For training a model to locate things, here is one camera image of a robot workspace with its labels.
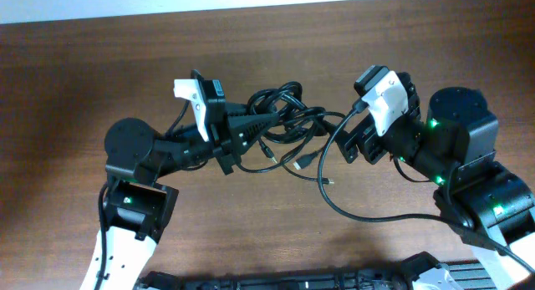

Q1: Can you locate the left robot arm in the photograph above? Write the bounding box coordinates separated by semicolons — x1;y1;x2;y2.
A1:
81;103;279;289

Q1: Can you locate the thick black HDMI cable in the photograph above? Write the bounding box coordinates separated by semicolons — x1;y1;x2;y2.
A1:
246;81;348;171

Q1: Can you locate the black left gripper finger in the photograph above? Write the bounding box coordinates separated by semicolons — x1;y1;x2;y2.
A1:
227;113;279;157
225;102;250;116

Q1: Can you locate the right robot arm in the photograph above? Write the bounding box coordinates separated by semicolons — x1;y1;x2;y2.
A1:
336;66;534;289

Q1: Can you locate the thin black USB cable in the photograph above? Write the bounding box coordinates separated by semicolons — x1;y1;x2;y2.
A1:
236;114;335;186

